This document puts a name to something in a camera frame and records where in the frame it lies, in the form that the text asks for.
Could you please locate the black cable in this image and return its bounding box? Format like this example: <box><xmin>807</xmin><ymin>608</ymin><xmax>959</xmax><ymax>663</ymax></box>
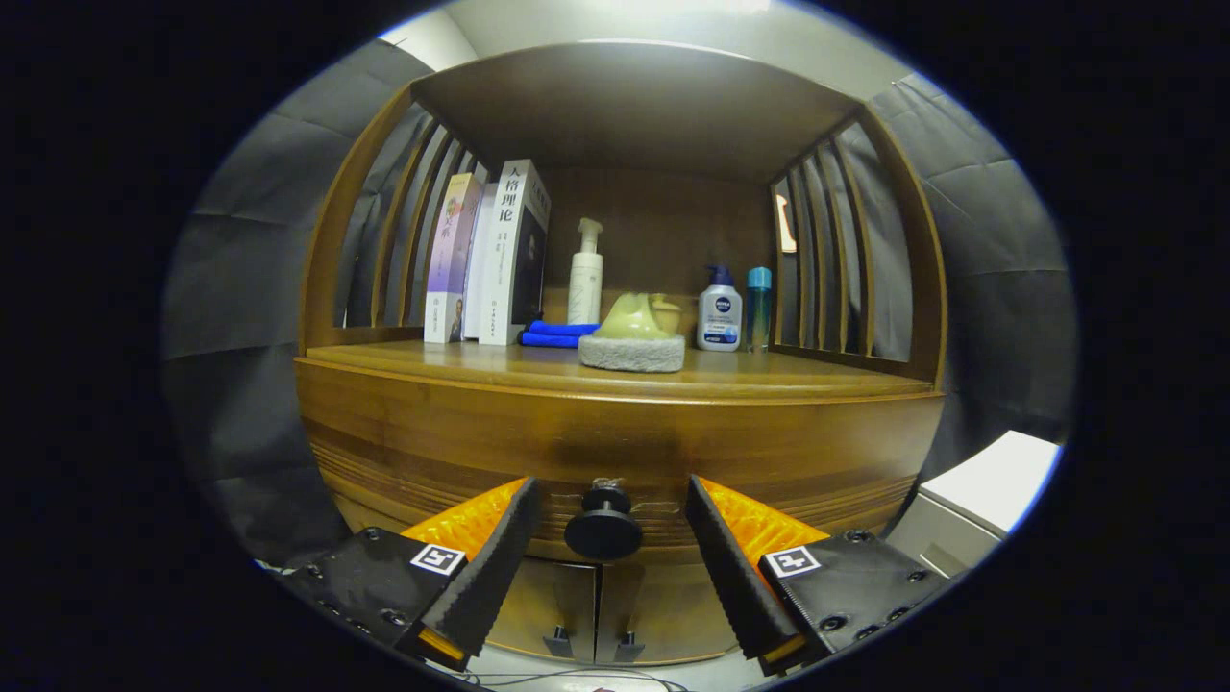
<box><xmin>461</xmin><ymin>666</ymin><xmax>688</xmax><ymax>692</ymax></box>

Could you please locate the wooden cabinet door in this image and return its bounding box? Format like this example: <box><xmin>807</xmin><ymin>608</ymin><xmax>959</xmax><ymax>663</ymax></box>
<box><xmin>596</xmin><ymin>562</ymin><xmax>760</xmax><ymax>666</ymax></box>
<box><xmin>485</xmin><ymin>557</ymin><xmax>602</xmax><ymax>664</ymax></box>

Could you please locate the purple book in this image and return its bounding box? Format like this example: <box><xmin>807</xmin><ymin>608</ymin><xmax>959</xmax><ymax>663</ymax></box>
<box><xmin>424</xmin><ymin>173</ymin><xmax>484</xmax><ymax>345</ymax></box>

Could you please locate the teal bottle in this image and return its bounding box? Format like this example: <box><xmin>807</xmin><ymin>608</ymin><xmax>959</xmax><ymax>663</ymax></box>
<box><xmin>745</xmin><ymin>266</ymin><xmax>774</xmax><ymax>353</ymax></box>

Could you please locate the white pump bottle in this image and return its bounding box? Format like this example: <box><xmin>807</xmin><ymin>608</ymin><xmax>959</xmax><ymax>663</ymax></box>
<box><xmin>567</xmin><ymin>217</ymin><xmax>605</xmax><ymax>326</ymax></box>

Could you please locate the wooden drawer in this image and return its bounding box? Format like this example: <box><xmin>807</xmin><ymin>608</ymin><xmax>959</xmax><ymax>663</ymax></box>
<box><xmin>293</xmin><ymin>358</ymin><xmax>947</xmax><ymax>568</ymax></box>

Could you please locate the white bottle with blue cap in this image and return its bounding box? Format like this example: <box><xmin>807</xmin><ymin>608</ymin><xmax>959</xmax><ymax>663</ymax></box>
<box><xmin>697</xmin><ymin>264</ymin><xmax>744</xmax><ymax>353</ymax></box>

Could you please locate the wooden countertop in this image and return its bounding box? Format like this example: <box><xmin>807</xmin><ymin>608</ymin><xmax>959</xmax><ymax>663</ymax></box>
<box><xmin>306</xmin><ymin>338</ymin><xmax>938</xmax><ymax>400</ymax></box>

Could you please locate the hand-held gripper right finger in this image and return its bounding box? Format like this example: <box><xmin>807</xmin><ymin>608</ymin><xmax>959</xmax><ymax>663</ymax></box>
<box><xmin>684</xmin><ymin>474</ymin><xmax>962</xmax><ymax>677</ymax></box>

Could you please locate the blue folded cloth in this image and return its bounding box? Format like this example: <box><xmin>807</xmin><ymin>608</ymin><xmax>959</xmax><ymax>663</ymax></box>
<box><xmin>519</xmin><ymin>320</ymin><xmax>602</xmax><ymax>349</ymax></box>

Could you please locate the wooden cabinet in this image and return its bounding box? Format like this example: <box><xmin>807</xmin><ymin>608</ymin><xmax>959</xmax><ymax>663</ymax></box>
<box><xmin>296</xmin><ymin>38</ymin><xmax>950</xmax><ymax>666</ymax></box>

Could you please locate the thin white book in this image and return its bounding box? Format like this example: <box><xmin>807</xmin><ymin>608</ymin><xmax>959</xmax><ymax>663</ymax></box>
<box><xmin>463</xmin><ymin>183</ymin><xmax>501</xmax><ymax>341</ymax></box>

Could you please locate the pale green brush grey pad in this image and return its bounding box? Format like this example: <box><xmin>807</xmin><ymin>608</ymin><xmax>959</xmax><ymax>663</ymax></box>
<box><xmin>578</xmin><ymin>292</ymin><xmax>686</xmax><ymax>374</ymax></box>

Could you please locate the white and black book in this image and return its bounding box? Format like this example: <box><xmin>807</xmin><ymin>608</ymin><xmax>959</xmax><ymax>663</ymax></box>
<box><xmin>478</xmin><ymin>159</ymin><xmax>552</xmax><ymax>347</ymax></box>

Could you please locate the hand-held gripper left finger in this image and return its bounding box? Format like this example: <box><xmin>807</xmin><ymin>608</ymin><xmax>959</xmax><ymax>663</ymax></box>
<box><xmin>283</xmin><ymin>476</ymin><xmax>542</xmax><ymax>674</ymax></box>

